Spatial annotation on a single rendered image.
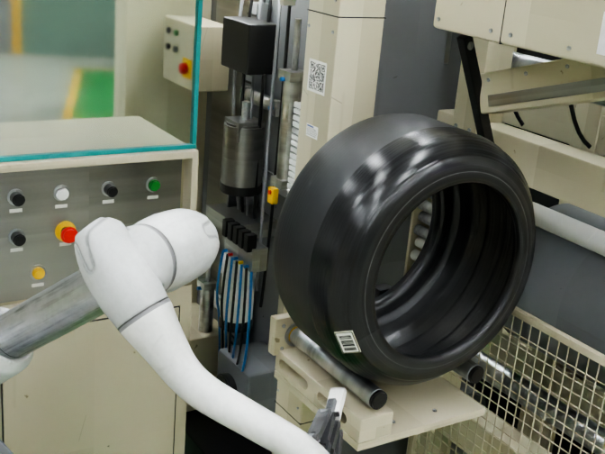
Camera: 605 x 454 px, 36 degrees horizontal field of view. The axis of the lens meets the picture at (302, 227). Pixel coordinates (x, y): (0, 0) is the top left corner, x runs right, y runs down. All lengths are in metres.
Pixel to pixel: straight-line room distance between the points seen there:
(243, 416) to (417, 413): 0.75
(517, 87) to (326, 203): 0.60
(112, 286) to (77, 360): 0.92
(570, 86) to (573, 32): 0.21
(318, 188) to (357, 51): 0.39
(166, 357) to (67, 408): 0.99
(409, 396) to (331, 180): 0.62
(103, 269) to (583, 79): 1.11
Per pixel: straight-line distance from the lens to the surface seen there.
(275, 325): 2.21
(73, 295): 1.83
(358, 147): 1.91
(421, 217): 2.53
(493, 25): 2.09
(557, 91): 2.13
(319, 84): 2.16
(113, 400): 2.55
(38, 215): 2.32
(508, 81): 2.24
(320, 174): 1.91
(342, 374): 2.07
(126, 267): 1.54
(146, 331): 1.54
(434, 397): 2.25
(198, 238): 1.68
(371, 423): 2.03
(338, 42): 2.10
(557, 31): 1.96
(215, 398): 1.53
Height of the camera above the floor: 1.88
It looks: 19 degrees down
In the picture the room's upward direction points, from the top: 5 degrees clockwise
